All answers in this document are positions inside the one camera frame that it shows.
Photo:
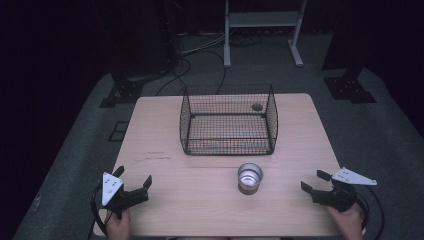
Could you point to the person's left hand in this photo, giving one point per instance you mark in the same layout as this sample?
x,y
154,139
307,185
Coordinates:
x,y
119,226

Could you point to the person's right hand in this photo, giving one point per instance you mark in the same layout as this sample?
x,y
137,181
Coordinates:
x,y
346,222

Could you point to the white metal table frame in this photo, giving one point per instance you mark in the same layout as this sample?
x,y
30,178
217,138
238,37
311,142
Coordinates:
x,y
263,23

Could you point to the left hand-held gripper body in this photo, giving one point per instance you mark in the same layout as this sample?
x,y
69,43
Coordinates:
x,y
115,193

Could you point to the black stand base plate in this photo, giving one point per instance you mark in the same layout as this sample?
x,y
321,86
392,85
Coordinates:
x,y
348,88
122,93

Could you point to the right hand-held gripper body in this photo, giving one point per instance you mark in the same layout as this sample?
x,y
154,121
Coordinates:
x,y
340,193

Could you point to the silver metal cup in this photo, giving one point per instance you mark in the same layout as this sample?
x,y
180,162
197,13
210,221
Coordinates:
x,y
250,177

